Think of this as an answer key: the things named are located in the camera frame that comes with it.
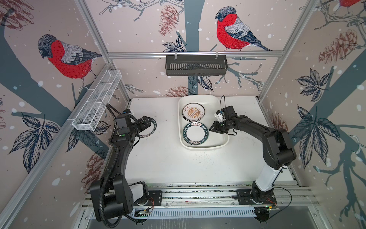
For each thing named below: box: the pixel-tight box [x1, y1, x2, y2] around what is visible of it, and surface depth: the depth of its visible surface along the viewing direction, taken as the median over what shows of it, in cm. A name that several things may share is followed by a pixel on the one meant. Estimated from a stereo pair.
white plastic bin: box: [177, 94, 230, 150], surface depth 102 cm
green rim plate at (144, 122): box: [137, 115, 158, 138], surface depth 78 cm
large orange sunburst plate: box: [181, 102, 206, 122], surface depth 112 cm
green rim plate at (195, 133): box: [182, 121, 210, 146], surface depth 99 cm
